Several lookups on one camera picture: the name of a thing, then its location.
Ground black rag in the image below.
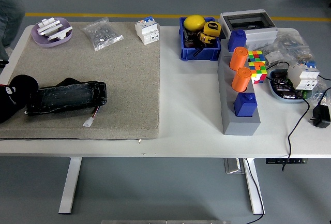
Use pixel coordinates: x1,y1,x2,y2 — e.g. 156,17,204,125
0,74,39,124

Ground grey box under desk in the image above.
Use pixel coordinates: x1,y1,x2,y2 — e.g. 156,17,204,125
224,158,246,175

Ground black desk control panel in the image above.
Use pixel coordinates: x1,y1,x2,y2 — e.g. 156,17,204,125
265,158,309,165

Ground grey-brown felt mat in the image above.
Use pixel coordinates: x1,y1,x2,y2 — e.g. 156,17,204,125
0,21,161,141

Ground blue plastic bin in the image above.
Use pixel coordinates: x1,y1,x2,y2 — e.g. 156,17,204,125
178,16,222,62

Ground black hand tool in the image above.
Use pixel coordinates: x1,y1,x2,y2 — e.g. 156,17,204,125
183,28,205,54

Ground white circuit breaker blue switches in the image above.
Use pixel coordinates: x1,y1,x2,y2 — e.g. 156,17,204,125
134,16,160,46
287,61,321,91

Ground yellow black tape measure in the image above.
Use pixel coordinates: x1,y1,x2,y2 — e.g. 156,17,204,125
198,32,215,46

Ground orange cylinder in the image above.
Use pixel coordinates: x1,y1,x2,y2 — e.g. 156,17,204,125
231,67,252,93
229,47,249,71

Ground blue block with knob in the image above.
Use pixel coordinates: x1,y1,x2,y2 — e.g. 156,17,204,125
227,29,247,53
233,92,259,117

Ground grey peg base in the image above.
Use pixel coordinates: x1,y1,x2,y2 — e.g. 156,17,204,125
217,50,261,136

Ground yellow round dome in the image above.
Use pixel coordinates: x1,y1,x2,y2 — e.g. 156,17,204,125
183,14,207,32

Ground clear bag of screws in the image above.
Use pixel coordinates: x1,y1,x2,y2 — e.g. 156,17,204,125
80,17,124,52

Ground colourful puzzle cube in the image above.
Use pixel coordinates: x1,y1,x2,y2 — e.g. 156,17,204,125
247,50,268,84

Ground light blue bowl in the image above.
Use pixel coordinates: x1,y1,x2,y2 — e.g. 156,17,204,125
266,68,315,103

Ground black parts pile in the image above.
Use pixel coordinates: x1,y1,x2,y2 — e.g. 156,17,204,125
271,70,305,99

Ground small clear bag white label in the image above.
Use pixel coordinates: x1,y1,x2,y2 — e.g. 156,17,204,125
264,50,285,66

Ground white table leg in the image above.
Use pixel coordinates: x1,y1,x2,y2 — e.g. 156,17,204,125
58,156,83,215
244,158,266,216

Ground purple plastic tray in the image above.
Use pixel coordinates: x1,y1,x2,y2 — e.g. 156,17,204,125
31,17,73,48

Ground clear bag of parts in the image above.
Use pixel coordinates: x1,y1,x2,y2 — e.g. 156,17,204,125
274,31,312,63
309,75,331,106

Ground black power adapter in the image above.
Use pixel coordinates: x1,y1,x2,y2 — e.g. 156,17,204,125
309,103,331,129

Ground person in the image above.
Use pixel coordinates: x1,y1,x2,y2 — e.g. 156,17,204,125
0,0,26,67

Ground grey electrical enclosure box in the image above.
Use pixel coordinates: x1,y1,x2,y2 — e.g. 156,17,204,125
219,9,279,51

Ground white plastic bracket piece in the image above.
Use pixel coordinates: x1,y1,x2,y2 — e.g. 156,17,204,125
38,21,63,34
38,18,54,28
46,26,73,41

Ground black floor cable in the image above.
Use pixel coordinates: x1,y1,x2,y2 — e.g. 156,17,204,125
243,158,265,224

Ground black adapter cord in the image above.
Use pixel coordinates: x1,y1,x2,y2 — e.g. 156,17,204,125
318,86,331,106

